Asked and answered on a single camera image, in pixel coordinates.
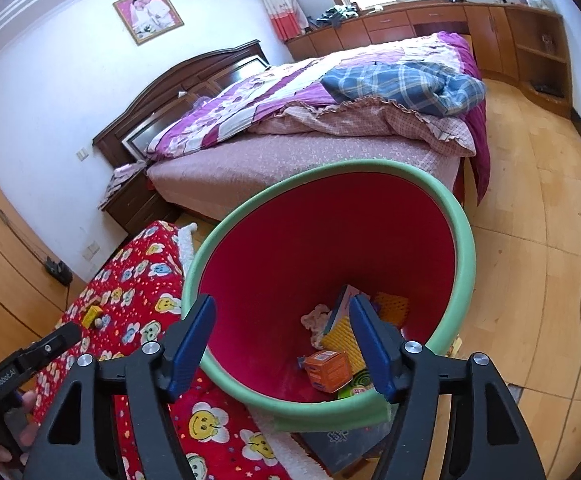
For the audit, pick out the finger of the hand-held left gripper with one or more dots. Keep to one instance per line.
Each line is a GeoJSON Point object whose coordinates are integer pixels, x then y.
{"type": "Point", "coordinates": [50, 347]}

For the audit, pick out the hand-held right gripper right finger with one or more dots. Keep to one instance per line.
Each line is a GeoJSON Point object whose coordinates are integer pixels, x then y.
{"type": "Point", "coordinates": [373, 355]}

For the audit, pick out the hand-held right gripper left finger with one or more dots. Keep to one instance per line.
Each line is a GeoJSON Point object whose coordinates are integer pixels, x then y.
{"type": "Point", "coordinates": [190, 355]}

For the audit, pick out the green spiral print box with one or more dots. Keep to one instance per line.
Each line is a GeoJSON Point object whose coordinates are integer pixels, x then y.
{"type": "Point", "coordinates": [360, 382]}

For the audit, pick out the brown orange carton box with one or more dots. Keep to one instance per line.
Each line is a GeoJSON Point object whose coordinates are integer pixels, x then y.
{"type": "Point", "coordinates": [328, 367]}

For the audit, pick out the white medicine box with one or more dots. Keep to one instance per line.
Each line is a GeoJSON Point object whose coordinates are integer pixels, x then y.
{"type": "Point", "coordinates": [349, 297]}

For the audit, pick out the white paper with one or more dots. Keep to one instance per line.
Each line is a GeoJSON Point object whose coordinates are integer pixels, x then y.
{"type": "Point", "coordinates": [315, 320]}

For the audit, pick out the green rimmed red bin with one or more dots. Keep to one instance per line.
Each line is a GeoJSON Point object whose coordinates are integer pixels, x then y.
{"type": "Point", "coordinates": [320, 240]}

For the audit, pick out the person's left hand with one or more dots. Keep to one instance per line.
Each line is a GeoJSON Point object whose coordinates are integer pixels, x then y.
{"type": "Point", "coordinates": [30, 420]}

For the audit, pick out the small yellow box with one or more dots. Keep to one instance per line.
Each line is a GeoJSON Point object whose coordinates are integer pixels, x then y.
{"type": "Point", "coordinates": [89, 315]}

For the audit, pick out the black power strip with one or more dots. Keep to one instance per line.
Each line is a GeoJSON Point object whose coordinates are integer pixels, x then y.
{"type": "Point", "coordinates": [59, 271]}

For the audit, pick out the red smiley printed blanket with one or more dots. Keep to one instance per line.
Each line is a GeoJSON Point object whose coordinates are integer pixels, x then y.
{"type": "Point", "coordinates": [135, 280]}

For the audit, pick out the dark blue carton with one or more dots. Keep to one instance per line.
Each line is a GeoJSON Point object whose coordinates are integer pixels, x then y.
{"type": "Point", "coordinates": [340, 450]}

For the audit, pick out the wooden wardrobe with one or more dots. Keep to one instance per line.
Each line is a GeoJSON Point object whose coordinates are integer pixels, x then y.
{"type": "Point", "coordinates": [0, 240]}

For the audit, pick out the dark wooden nightstand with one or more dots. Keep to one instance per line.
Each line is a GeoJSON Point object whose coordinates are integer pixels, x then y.
{"type": "Point", "coordinates": [140, 205]}

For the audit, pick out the pink folded clothes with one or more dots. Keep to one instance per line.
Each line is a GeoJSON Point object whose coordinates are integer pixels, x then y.
{"type": "Point", "coordinates": [120, 177]}

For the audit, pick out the bed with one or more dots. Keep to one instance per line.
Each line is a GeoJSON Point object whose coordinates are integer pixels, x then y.
{"type": "Point", "coordinates": [270, 165]}

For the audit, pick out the pink ruffled blanket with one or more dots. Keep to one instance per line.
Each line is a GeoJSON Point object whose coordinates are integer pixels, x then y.
{"type": "Point", "coordinates": [370, 125]}

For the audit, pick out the purple patterned quilt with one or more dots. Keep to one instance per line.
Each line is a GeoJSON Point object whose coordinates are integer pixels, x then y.
{"type": "Point", "coordinates": [230, 110]}

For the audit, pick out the blue plaid cloth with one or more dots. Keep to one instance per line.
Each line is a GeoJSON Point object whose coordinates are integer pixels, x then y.
{"type": "Point", "coordinates": [395, 85]}

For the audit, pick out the dark wooden headboard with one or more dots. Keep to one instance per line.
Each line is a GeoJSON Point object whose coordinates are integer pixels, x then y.
{"type": "Point", "coordinates": [170, 80]}

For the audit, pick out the black flat device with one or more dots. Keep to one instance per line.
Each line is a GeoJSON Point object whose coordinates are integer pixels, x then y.
{"type": "Point", "coordinates": [544, 88]}

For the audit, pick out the long wooden cabinet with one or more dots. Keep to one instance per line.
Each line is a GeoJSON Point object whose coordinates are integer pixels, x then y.
{"type": "Point", "coordinates": [390, 22]}

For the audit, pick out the wooden corner shelf unit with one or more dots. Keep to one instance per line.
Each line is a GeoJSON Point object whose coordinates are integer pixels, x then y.
{"type": "Point", "coordinates": [500, 40]}

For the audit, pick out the framed couple photo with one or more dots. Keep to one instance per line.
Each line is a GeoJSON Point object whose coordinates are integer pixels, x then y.
{"type": "Point", "coordinates": [148, 15]}

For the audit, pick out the dark clothes pile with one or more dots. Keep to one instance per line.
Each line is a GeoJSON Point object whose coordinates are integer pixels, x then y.
{"type": "Point", "coordinates": [338, 14]}

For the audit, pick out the white red curtain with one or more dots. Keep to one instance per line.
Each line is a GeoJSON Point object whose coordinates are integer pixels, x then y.
{"type": "Point", "coordinates": [283, 10]}

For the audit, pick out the wall socket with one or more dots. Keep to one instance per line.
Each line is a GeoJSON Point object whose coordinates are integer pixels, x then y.
{"type": "Point", "coordinates": [92, 250]}

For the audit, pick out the wall switch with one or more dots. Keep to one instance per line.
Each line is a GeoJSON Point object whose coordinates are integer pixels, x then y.
{"type": "Point", "coordinates": [83, 153]}

